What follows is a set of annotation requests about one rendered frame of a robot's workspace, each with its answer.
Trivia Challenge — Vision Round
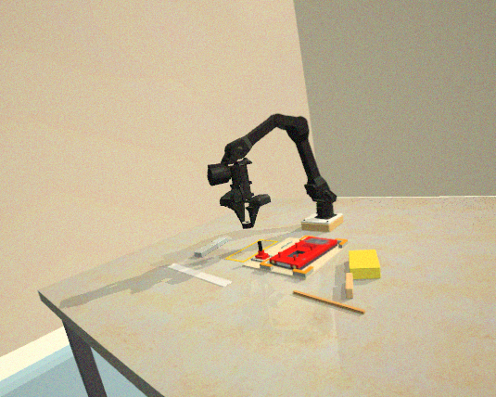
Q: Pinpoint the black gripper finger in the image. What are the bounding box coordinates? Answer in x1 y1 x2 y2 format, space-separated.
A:
246 206 260 225
228 203 245 224

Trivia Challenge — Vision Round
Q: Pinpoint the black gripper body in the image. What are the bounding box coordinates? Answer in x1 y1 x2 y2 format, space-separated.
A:
230 179 271 207

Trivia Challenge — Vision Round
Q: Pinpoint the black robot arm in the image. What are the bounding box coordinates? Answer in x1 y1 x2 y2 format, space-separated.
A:
207 114 337 220

